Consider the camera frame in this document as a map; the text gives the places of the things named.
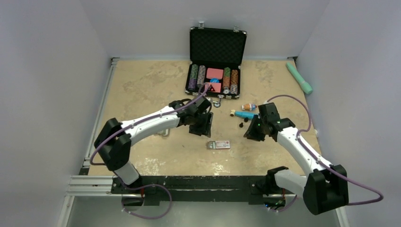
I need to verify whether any red white staple box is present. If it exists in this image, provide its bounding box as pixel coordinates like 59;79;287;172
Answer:
206;140;231;149

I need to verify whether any green white stapler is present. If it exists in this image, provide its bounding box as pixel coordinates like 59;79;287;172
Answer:
157;129;170;137

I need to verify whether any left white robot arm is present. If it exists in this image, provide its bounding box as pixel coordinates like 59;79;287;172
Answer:
94;96;213;193

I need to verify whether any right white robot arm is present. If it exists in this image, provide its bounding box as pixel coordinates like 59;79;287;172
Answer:
244;103;349;215

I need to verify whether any blue pen tool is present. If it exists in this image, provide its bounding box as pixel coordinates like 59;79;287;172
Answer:
234;111;257;120

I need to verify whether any small colourful figurine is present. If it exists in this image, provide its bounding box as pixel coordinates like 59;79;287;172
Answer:
241;103;257;111

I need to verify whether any pink card deck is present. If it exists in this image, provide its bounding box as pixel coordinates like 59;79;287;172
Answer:
208;82;221;93
206;68;224;80

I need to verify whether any mint green cylinder tool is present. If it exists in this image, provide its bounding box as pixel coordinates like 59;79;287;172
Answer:
286;62;313;95

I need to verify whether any black poker chip case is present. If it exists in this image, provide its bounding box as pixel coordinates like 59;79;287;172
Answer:
184;27;247;100

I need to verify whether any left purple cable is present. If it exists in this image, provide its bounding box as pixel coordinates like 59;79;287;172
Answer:
90;82;211;219

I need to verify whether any purple cable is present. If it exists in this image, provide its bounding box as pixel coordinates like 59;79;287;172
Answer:
90;82;211;219
266;95;384;214

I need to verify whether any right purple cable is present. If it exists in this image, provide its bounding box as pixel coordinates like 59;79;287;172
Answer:
266;95;384;214

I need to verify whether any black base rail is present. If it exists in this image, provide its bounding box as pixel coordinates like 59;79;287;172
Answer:
111;175;285;206

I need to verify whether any aluminium frame rail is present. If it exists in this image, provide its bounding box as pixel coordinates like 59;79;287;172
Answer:
57;57;120;227

